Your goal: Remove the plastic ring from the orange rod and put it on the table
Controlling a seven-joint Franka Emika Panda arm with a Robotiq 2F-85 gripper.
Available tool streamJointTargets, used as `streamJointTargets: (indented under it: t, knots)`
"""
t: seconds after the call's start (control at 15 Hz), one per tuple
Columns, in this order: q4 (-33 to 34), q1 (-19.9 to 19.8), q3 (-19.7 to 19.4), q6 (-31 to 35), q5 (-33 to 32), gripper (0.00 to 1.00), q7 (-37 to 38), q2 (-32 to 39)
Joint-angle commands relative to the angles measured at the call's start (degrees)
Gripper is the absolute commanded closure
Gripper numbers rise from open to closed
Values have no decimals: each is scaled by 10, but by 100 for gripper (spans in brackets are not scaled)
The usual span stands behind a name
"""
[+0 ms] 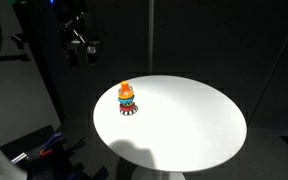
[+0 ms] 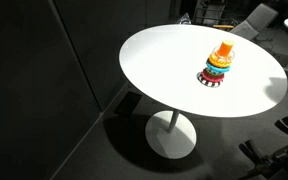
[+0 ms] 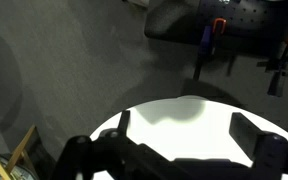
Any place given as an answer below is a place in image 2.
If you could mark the black white striped base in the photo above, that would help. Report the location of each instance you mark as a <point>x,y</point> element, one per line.
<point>207,83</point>

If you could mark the grey chair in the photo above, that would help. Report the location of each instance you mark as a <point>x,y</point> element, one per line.
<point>254,24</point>

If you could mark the white table pedestal base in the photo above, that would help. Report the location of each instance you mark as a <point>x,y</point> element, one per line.
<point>170,134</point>

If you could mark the orange rod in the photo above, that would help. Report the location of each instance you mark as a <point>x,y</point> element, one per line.
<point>225,48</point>

